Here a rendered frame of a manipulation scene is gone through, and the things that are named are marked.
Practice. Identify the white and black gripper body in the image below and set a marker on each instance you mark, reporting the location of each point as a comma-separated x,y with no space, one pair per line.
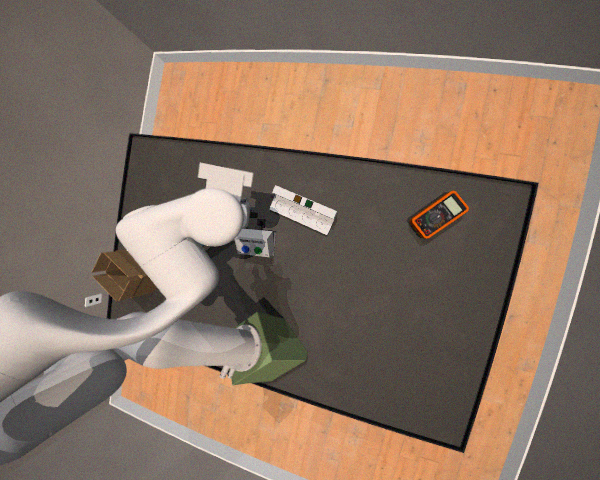
246,210

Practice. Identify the orange digital multimeter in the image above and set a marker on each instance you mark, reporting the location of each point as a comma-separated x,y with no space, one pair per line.
439,214

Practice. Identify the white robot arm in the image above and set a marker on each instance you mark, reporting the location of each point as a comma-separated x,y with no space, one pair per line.
36,331

